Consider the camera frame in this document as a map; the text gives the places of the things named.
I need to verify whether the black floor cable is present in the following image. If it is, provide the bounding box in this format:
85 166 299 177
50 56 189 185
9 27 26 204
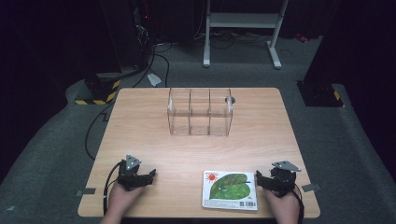
132 42 172 89
84 102 116 161

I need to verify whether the person's right hand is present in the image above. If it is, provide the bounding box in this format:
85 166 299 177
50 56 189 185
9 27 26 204
262 188 301 219

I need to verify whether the grey tape strip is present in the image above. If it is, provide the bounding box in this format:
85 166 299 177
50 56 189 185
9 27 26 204
76 187 97 198
301 183 322 193

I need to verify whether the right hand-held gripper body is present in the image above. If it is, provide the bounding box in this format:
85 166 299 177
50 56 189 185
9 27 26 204
268 160 303 198

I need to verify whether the person's left hand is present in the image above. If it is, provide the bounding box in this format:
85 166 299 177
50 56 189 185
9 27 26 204
106 182 146 217

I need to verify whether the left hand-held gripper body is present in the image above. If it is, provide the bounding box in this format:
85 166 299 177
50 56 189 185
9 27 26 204
116 154 152 191

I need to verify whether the clear acrylic divided rack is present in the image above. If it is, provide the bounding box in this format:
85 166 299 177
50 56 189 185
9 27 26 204
166 87 234 137

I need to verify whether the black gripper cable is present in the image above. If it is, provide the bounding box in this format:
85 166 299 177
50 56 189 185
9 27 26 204
292 182 305 224
103 161 126 217

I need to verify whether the dark equipment tower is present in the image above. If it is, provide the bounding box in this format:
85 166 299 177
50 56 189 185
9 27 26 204
100 0 157 71

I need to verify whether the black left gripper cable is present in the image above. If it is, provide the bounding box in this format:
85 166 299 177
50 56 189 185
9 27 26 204
103 161 126 217

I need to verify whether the white floor scrap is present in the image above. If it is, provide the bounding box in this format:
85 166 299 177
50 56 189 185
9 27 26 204
147 73 163 88

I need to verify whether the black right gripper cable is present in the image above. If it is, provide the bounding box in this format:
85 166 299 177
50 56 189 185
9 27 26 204
292 182 305 224

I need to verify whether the black yellow striped stand base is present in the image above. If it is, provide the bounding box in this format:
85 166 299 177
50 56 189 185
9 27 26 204
74 72 122 106
295 80 347 108

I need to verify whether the green leaf picture book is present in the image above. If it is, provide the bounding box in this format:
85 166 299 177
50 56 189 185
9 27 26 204
201 169 259 212

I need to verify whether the white metal stand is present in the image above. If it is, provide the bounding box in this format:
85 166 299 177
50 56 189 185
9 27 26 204
202 0 290 70

